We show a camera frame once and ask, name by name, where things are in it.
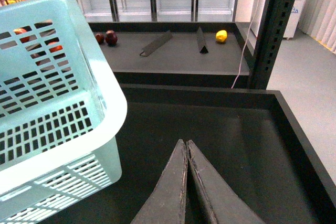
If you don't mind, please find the yellow lemon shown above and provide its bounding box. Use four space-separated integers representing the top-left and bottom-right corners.
215 30 228 44

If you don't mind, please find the orange red apple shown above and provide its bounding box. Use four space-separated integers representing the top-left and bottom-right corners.
48 41 63 52

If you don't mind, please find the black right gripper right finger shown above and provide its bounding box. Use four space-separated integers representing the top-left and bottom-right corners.
186 140 264 223

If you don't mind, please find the black triangular divider right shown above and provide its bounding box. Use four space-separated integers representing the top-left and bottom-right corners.
196 27 208 54

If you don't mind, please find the small reddish brown apple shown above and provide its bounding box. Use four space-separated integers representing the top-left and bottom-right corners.
94 33 104 45

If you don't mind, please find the black upper display tray right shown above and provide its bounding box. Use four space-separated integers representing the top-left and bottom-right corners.
89 22 251 89

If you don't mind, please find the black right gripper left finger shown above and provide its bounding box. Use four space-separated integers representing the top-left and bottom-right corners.
131 140 188 223

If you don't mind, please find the bright red apple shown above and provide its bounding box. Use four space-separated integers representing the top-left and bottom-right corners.
13 28 30 43

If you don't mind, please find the black lower display tray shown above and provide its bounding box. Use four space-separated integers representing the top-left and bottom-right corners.
45 84 335 223

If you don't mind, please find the light blue plastic basket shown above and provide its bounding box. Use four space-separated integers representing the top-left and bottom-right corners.
1 0 127 223

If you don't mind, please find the white blue chest freezer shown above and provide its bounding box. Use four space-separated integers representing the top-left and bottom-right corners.
250 0 311 40

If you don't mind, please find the white cable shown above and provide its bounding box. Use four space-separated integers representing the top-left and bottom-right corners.
230 0 271 89

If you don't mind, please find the dark apple right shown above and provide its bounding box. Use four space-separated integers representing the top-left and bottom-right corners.
105 30 118 46

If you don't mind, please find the black display tray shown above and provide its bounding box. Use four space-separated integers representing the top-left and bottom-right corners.
45 84 335 223
89 22 251 89

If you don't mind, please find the black corner post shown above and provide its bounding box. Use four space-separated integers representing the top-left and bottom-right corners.
248 0 295 90

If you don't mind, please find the black divider left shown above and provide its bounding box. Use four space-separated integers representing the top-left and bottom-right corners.
140 30 173 57

